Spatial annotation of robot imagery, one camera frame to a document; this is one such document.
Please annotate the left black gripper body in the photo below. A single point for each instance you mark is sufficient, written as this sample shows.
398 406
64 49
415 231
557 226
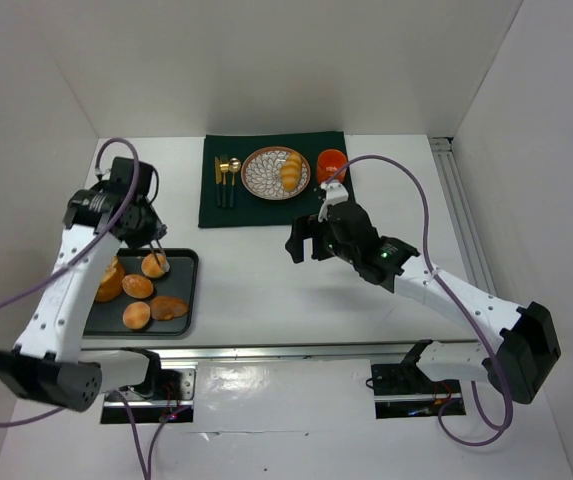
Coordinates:
153 235

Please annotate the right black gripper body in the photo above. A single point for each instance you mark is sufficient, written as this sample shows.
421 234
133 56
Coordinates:
311 240

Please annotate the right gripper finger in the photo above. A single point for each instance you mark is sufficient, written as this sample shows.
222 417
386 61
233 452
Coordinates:
300 231
320 241

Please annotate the metal tongs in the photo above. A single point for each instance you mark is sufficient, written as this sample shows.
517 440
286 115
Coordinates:
158 252

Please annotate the striped long bread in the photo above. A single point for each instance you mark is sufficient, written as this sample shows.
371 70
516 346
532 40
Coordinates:
290 172

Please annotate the large orange round bread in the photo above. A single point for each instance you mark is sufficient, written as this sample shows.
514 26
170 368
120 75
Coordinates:
111 284

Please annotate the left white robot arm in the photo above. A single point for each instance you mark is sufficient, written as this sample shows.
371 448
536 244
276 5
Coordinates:
44 364

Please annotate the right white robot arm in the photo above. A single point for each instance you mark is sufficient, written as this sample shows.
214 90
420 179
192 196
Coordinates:
516 346

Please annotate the round bun top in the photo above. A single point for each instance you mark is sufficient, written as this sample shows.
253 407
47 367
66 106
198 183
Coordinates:
155 265

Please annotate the round bun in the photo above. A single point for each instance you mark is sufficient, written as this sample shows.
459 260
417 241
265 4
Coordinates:
136 316
155 265
137 286

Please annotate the round bun middle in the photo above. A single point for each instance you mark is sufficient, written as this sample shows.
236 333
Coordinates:
137 286

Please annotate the floral patterned plate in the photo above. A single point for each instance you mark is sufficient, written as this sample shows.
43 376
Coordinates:
261 173

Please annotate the orange mug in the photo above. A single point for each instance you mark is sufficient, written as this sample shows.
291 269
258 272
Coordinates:
329 163

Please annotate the dark green placemat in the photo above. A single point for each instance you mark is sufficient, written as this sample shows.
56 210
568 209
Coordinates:
248 209

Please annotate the brown croissant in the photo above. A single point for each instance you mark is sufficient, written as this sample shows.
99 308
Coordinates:
165 308

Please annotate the round bun bottom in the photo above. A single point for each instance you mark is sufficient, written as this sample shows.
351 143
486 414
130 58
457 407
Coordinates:
136 316

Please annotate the gold knife dark handle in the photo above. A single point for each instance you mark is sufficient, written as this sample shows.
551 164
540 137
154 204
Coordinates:
218 181

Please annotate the gold spoon dark handle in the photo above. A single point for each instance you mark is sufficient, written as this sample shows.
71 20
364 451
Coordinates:
233 167

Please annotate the gold fork dark handle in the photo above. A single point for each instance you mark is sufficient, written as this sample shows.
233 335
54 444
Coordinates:
224 168

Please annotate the aluminium rail right side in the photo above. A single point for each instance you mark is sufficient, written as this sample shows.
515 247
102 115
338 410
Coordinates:
458 200

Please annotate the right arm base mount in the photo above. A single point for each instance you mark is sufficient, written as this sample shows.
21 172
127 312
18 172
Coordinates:
404 392

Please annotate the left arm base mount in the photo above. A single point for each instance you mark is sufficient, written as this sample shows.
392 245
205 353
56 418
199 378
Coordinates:
172 399

